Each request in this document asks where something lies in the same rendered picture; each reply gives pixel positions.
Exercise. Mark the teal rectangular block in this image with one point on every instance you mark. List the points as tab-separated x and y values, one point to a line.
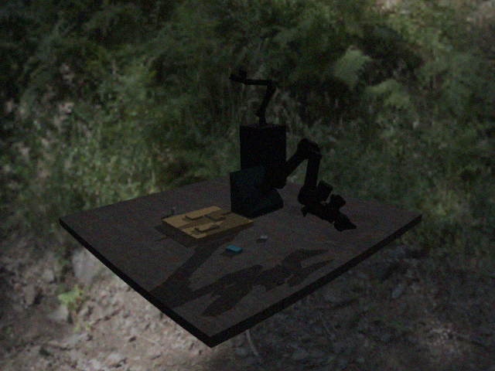
233	249

